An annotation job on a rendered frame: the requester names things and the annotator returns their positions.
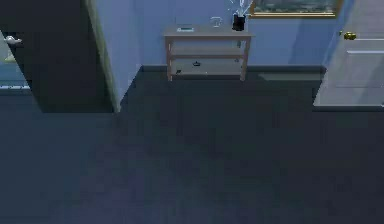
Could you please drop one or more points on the small black object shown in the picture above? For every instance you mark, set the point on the small black object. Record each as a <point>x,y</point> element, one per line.
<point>196,63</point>

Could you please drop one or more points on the beige wooden shelf table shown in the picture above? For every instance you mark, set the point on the beige wooden shelf table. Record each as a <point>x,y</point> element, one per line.
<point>206,34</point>

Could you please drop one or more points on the pale flat book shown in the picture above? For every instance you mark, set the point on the pale flat book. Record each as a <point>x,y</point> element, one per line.
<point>185,29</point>

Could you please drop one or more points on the clear glass ornament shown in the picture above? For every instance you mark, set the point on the clear glass ornament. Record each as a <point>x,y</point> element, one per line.
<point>216,21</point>

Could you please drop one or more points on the black vase with white twigs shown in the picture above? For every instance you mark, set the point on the black vase with white twigs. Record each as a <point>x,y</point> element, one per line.
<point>238,22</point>

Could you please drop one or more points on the dark room door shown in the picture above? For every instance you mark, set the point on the dark room door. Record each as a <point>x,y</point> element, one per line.
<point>60,56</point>

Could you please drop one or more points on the white panelled room door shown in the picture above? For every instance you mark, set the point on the white panelled room door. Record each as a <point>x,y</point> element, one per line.
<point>358,66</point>

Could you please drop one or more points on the brass round door knob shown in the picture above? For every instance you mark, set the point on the brass round door knob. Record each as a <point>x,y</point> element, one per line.
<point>349,35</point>

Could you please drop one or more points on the gold framed wall picture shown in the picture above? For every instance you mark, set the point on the gold framed wall picture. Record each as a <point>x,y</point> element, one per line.
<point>295,7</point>

